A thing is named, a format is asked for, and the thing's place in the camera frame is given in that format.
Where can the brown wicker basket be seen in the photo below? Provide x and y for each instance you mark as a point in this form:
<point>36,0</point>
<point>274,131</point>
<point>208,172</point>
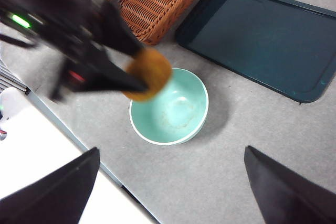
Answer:
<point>152,3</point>

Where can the grey ridged panel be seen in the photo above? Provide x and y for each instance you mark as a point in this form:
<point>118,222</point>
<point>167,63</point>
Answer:
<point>10,77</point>

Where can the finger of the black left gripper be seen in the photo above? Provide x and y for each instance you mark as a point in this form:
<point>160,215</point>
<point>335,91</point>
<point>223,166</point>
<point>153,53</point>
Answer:
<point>107,77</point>
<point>115,30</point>

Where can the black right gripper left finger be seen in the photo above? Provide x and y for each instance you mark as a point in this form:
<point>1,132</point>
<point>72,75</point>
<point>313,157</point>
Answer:
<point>52,197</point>

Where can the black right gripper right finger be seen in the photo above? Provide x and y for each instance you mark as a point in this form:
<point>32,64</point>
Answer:
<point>288,197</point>

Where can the dark rectangular tray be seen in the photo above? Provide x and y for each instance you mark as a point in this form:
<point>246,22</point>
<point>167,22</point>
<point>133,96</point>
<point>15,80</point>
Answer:
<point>262,40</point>

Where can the brown yellow kiwi fruit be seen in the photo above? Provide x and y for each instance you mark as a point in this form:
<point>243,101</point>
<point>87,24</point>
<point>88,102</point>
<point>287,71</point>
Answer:
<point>157,69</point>

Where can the teal ribbed bowl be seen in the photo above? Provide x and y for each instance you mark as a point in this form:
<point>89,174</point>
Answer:
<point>178,113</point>

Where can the white rounded device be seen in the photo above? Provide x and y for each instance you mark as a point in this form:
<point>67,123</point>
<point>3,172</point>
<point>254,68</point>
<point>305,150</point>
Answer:
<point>10,108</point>

